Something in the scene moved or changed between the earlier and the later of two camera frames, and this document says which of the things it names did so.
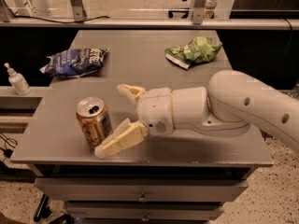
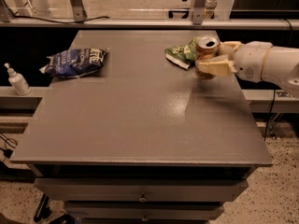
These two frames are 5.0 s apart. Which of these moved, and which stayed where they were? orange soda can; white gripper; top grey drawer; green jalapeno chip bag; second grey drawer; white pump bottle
Moved: orange soda can; white gripper
Stayed: white pump bottle; green jalapeno chip bag; second grey drawer; top grey drawer
